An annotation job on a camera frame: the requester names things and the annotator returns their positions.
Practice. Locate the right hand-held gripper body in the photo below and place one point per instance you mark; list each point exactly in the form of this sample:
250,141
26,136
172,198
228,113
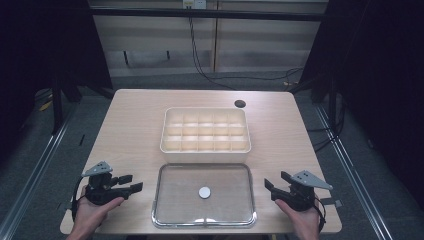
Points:
300,200

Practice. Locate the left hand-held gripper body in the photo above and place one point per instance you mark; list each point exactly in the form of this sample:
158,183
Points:
100,193

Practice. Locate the person's right hand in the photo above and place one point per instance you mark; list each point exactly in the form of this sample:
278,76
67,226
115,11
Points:
305,221

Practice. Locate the person's left hand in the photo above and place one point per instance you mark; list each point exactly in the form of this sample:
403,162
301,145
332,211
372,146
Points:
90,215

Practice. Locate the clear plastic lid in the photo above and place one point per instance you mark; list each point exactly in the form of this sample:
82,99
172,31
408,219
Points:
180,203

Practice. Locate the small black floor strip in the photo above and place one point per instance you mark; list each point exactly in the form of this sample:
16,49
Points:
82,140

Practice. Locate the white round disc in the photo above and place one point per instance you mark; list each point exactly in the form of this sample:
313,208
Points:
204,192

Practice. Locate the white divided storage box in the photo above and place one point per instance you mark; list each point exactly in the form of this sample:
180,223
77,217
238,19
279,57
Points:
205,133

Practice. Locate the dark round table grommet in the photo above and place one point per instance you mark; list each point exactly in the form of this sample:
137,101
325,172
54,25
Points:
240,103

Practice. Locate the black metal stand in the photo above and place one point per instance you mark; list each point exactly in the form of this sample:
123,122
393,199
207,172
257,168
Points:
57,106

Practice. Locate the yellow floor object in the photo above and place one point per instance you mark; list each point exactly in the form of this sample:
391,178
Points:
45,106

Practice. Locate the black curtain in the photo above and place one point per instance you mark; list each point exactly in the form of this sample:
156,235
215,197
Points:
40,50
376,83

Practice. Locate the black horizontal bar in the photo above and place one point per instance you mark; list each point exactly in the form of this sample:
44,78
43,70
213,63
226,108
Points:
206,14

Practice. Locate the metal floor rail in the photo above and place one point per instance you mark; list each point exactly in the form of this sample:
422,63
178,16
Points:
350,170
36,166

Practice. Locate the white wall outlet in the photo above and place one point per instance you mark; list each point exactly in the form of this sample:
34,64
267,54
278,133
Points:
194,4

